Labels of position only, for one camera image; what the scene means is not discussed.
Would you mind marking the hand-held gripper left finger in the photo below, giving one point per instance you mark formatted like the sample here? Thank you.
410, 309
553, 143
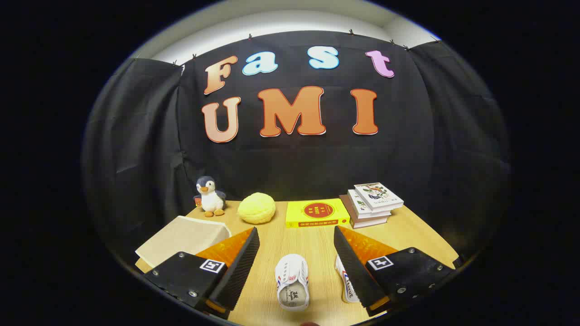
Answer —
240, 267

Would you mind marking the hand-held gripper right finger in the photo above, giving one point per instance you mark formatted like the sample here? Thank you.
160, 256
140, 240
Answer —
355, 267

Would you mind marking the white canvas shoe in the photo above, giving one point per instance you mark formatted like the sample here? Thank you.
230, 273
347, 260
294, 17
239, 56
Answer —
346, 285
292, 280

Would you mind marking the beige fabric storage box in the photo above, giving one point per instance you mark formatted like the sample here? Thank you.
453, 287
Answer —
181, 237

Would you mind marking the yellow round plush cushion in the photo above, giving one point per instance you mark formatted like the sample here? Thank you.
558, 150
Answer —
256, 208

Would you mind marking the brown cover book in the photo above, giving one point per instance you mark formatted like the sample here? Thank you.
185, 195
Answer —
346, 206

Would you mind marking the white floral book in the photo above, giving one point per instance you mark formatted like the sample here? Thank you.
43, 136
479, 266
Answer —
358, 203
378, 195

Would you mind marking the yellow book with red circle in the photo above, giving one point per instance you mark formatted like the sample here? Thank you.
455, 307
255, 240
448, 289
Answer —
317, 212

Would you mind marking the penguin plush toy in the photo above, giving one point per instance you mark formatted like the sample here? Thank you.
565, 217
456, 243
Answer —
210, 197

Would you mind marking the black backdrop cloth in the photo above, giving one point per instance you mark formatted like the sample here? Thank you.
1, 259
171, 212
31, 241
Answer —
294, 163

